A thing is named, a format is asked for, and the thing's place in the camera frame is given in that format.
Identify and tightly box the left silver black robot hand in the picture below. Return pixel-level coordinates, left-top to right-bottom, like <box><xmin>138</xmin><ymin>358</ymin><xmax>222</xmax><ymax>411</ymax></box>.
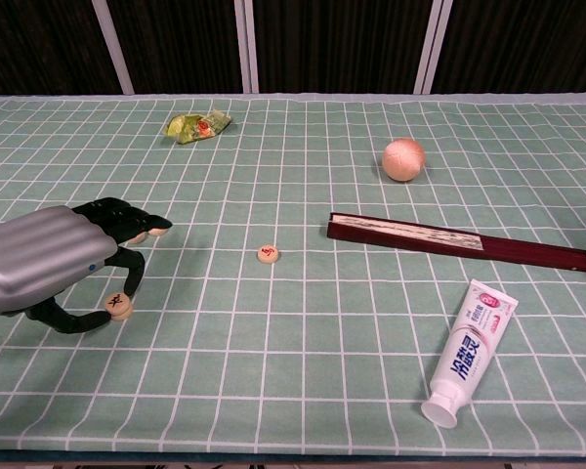
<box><xmin>0</xmin><ymin>196</ymin><xmax>174</xmax><ymax>336</ymax></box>

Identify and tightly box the chess piece black character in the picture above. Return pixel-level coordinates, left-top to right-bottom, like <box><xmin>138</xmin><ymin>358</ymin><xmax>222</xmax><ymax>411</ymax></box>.
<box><xmin>104</xmin><ymin>291</ymin><xmax>132</xmax><ymax>315</ymax></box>

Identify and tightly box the green snack packet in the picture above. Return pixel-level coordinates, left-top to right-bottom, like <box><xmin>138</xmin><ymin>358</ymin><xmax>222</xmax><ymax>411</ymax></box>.
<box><xmin>163</xmin><ymin>107</ymin><xmax>234</xmax><ymax>146</ymax></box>

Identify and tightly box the green white checked tablecloth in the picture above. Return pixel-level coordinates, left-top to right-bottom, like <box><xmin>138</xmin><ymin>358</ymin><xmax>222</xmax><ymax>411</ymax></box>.
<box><xmin>0</xmin><ymin>92</ymin><xmax>586</xmax><ymax>458</ymax></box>

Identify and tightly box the peach woven ball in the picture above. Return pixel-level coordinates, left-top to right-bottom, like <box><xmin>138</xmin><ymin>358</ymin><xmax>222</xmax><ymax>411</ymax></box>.
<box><xmin>382</xmin><ymin>137</ymin><xmax>427</xmax><ymax>184</ymax></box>

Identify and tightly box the dark red folded fan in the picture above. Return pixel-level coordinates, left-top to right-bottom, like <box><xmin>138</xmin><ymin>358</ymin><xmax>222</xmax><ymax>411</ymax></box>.
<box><xmin>326</xmin><ymin>211</ymin><xmax>586</xmax><ymax>274</ymax></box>

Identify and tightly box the white toothpaste tube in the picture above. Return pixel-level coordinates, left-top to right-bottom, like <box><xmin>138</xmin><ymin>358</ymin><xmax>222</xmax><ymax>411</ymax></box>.
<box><xmin>420</xmin><ymin>277</ymin><xmax>520</xmax><ymax>430</ymax></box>

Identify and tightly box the dark partition screen white frame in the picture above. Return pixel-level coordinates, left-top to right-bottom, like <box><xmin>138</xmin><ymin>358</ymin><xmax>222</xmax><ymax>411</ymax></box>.
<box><xmin>246</xmin><ymin>0</ymin><xmax>453</xmax><ymax>95</ymax></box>
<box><xmin>91</xmin><ymin>0</ymin><xmax>249</xmax><ymax>95</ymax></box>
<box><xmin>0</xmin><ymin>0</ymin><xmax>136</xmax><ymax>98</ymax></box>
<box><xmin>414</xmin><ymin>0</ymin><xmax>586</xmax><ymax>104</ymax></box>

